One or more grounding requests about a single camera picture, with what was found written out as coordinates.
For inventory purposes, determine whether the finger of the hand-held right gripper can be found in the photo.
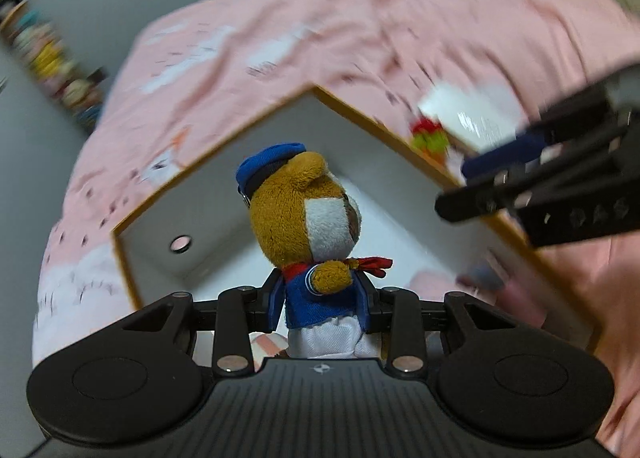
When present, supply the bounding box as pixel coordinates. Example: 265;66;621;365
460;84;640;179
434;138;640;249

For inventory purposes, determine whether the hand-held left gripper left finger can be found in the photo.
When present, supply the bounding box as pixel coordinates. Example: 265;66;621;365
122;270;291;374

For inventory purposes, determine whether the white oblong case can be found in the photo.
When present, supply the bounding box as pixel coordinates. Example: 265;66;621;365
419;80;526;153

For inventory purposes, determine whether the grey blue small item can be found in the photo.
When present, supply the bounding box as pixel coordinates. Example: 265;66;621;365
457;260;503;289

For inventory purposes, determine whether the white wooden storage box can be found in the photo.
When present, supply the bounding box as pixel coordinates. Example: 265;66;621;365
111;82;606;354

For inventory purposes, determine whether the crochet orange carrot toy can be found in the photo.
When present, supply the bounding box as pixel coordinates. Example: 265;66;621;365
409;117;451;163

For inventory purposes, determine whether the pink striped plush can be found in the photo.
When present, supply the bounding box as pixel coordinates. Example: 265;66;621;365
250;333;292;359

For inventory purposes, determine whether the brown bear plush blue outfit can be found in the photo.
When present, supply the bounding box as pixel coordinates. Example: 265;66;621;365
236;142;396;359

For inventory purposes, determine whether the hanging column of plush toys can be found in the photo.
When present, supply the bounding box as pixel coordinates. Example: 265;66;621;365
0;0;108;131

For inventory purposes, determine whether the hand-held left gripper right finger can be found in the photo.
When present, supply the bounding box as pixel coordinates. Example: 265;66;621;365
357;283;506;371

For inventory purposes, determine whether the pink cloud print blanket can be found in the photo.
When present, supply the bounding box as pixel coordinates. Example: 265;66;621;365
32;0;640;454

